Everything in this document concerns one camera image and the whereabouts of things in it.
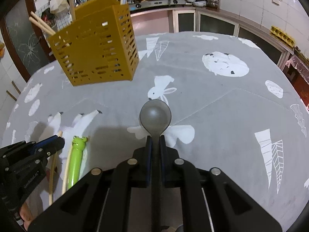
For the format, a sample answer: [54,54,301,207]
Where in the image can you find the wooden sticks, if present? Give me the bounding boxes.
[6,81,22,102]

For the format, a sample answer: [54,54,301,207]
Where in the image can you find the yellow egg carton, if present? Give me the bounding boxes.
[270,25,296,46]

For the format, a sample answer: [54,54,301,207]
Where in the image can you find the steel gas stove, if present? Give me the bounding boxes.
[129,0,187,11]

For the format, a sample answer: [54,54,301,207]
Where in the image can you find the kitchen counter cabinet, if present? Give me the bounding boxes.
[130,6,294,66]

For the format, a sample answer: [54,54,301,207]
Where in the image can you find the stack of white bowls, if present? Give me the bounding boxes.
[187,0,208,8]

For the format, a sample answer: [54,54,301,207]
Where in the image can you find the plastic covered wooden board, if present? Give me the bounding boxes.
[286,48,309,78]

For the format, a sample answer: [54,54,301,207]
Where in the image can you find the white hanging cloth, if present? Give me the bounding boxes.
[49,0,69,14]

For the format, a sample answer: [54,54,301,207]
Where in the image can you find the yellow slotted utensil holder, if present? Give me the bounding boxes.
[47,0,140,87]

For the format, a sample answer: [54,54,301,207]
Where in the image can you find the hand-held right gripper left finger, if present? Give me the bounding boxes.
[28,135,155,232]

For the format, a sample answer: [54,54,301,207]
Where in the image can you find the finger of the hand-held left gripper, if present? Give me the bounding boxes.
[36,138,66,162]
[31,135,64,151]

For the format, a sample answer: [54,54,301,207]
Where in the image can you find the person's left hand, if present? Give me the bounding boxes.
[18,203,33,226]

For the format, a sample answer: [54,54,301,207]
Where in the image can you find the brown frosted glass door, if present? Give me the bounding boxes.
[0,0,57,83]

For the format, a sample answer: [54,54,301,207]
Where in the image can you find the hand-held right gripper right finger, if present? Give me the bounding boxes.
[159,135,283,232]

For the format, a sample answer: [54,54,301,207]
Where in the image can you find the grey spoon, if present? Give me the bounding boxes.
[139,100,172,232]

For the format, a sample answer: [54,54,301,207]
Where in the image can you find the wooden chopstick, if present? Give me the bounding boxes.
[49,130,64,205]
[61,144,73,195]
[30,11,56,34]
[28,16,53,36]
[69,0,76,21]

